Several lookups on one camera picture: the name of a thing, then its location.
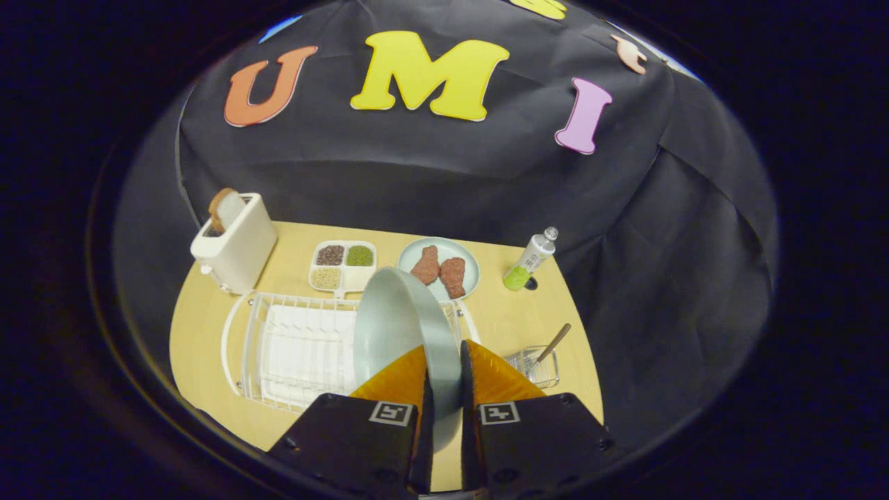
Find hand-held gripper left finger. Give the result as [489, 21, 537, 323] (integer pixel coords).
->
[267, 345, 435, 495]

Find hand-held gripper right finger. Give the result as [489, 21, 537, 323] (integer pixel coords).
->
[460, 340, 615, 498]

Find clear cutlery basket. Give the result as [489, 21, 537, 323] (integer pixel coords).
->
[503, 345, 560, 390]

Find large pale green plate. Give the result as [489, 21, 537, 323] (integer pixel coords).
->
[353, 267, 463, 453]

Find wooden handled spoon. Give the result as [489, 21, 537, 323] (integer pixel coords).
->
[524, 323, 572, 372]

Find white wire dish rack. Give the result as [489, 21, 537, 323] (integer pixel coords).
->
[221, 291, 481, 415]

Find white divided grain dish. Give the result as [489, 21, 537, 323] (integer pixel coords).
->
[308, 240, 378, 299]

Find small pale green dish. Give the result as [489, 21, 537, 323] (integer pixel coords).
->
[397, 237, 481, 303]

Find brown meat piece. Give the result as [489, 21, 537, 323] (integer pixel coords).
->
[410, 245, 441, 286]
[439, 257, 467, 300]

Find green drink bottle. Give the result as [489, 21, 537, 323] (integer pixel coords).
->
[503, 226, 559, 292]

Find black backdrop cloth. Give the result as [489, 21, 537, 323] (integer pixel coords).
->
[111, 0, 779, 445]

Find white toaster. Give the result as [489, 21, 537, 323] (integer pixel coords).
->
[190, 192, 279, 296]

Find toast bread slice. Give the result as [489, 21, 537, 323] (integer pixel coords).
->
[208, 187, 246, 234]

